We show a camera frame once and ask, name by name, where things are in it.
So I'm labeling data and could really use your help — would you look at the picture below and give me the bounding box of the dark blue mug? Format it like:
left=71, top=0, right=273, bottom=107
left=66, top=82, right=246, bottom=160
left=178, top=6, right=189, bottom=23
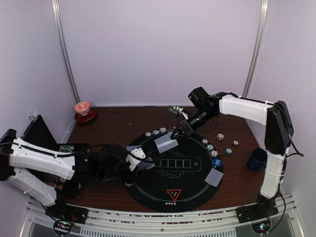
left=246, top=148, right=268, bottom=172

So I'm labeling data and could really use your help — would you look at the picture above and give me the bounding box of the red white chip stack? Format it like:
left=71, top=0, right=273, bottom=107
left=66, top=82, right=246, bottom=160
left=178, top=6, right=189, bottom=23
left=233, top=140, right=239, bottom=147

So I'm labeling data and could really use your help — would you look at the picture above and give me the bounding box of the front aluminium rail base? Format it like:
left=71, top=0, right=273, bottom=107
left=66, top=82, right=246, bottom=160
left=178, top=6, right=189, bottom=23
left=22, top=194, right=297, bottom=237

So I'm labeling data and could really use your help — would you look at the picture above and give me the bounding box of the red triangle marker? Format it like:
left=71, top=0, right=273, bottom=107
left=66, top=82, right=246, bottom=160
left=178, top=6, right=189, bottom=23
left=166, top=189, right=182, bottom=202

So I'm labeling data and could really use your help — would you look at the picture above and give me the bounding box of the blue round blind button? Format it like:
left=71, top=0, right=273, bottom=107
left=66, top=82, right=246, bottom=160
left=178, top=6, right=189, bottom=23
left=212, top=158, right=223, bottom=167

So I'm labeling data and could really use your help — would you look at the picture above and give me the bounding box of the blue white chip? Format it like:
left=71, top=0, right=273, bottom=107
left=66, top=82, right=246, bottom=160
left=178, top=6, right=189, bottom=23
left=159, top=127, right=167, bottom=134
left=210, top=150, right=219, bottom=158

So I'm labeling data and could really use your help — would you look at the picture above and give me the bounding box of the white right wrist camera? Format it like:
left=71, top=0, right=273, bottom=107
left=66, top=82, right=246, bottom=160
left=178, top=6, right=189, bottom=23
left=167, top=106, right=190, bottom=119

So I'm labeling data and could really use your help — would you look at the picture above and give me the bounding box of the single playing card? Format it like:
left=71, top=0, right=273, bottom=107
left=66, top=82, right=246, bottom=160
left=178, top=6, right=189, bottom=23
left=204, top=168, right=224, bottom=187

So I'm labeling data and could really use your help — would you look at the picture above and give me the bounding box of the left aluminium frame post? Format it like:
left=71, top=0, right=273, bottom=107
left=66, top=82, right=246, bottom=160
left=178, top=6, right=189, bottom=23
left=51, top=0, right=80, bottom=103

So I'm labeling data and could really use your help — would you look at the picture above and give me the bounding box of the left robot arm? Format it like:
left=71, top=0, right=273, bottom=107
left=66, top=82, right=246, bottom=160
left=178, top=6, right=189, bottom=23
left=0, top=129, right=137, bottom=219

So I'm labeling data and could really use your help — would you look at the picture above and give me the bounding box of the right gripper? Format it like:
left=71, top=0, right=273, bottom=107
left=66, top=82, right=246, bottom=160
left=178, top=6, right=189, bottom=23
left=170, top=108, right=216, bottom=140

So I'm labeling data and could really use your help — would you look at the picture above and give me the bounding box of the blue playing card deck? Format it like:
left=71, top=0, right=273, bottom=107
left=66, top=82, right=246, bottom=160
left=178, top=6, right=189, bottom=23
left=138, top=160, right=155, bottom=170

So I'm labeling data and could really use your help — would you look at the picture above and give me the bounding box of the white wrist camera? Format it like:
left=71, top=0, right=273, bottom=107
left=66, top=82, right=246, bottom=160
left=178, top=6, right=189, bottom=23
left=167, top=106, right=190, bottom=119
left=125, top=148, right=146, bottom=171

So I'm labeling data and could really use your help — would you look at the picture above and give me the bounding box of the red patterned bowl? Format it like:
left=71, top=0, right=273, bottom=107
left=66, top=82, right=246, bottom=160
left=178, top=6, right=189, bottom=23
left=74, top=101, right=91, bottom=116

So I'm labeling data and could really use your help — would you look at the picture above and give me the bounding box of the round black poker mat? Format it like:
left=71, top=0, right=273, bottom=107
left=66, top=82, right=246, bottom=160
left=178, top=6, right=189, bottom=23
left=125, top=133, right=224, bottom=212

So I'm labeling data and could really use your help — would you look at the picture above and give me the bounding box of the playing card top seat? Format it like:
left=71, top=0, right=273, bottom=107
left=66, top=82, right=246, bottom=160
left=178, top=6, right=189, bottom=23
left=154, top=133, right=178, bottom=154

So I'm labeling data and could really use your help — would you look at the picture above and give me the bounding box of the black poker chip case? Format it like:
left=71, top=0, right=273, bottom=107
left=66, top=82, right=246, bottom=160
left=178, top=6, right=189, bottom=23
left=22, top=115, right=90, bottom=198

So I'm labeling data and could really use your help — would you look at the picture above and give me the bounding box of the black white chip stack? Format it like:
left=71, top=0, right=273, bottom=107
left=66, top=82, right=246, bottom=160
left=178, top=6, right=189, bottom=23
left=216, top=133, right=225, bottom=141

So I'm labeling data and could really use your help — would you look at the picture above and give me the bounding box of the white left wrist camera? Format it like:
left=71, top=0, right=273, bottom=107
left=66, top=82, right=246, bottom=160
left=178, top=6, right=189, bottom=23
left=125, top=148, right=146, bottom=171

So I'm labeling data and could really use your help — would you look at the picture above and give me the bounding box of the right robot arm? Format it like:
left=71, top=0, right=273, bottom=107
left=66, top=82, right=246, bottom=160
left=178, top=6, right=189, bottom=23
left=167, top=87, right=304, bottom=218

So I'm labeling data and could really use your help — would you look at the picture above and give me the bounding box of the aluminium frame post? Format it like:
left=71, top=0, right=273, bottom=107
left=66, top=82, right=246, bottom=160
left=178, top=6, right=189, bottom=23
left=242, top=0, right=270, bottom=98
left=51, top=0, right=80, bottom=103

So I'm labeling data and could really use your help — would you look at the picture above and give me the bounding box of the blue white chip top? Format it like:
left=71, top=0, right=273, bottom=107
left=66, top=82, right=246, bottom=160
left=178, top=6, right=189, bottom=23
left=159, top=127, right=167, bottom=134

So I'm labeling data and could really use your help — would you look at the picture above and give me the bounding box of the right aluminium frame post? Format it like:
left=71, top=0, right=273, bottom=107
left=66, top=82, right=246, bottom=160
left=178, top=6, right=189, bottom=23
left=242, top=0, right=270, bottom=98

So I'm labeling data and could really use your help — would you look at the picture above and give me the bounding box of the playing card seat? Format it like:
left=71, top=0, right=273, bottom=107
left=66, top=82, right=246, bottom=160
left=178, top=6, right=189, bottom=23
left=126, top=145, right=142, bottom=152
left=154, top=133, right=178, bottom=154

